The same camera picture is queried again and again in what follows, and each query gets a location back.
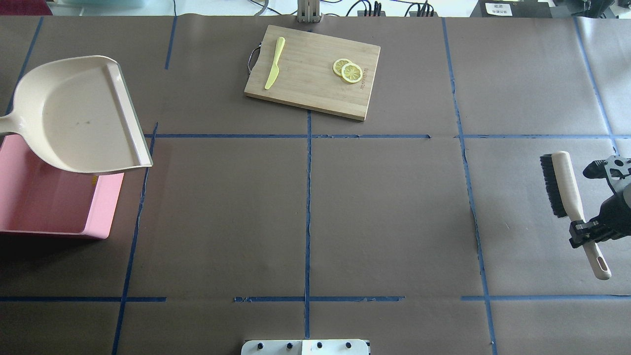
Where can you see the wooden cutting board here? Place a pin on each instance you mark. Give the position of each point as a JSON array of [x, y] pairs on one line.
[[306, 78]]

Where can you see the pink plastic bin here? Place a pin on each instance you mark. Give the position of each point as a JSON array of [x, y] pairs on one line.
[[37, 199]]

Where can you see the lemon slice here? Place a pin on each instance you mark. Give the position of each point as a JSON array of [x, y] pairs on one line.
[[339, 64], [351, 73]]

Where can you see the lemon slice upper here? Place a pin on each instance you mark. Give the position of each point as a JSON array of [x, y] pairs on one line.
[[339, 64]]

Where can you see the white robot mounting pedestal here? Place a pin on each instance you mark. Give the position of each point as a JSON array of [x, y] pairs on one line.
[[307, 347]]

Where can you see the yellow plastic toy knife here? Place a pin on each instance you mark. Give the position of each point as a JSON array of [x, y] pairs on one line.
[[275, 69]]

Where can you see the lemon slice lower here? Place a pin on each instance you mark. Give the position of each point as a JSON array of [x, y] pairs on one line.
[[351, 73]]

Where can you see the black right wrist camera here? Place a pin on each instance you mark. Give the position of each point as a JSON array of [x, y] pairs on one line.
[[616, 170]]

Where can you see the aluminium frame post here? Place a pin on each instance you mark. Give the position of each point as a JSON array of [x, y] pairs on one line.
[[308, 11]]

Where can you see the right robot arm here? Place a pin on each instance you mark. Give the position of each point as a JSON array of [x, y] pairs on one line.
[[626, 190]]

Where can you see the beige plastic dustpan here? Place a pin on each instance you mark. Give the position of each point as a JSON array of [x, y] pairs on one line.
[[77, 115]]

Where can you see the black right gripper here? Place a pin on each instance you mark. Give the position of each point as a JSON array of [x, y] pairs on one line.
[[616, 213]]

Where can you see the beige hand brush black bristles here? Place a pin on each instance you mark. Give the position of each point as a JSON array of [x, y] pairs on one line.
[[565, 200]]

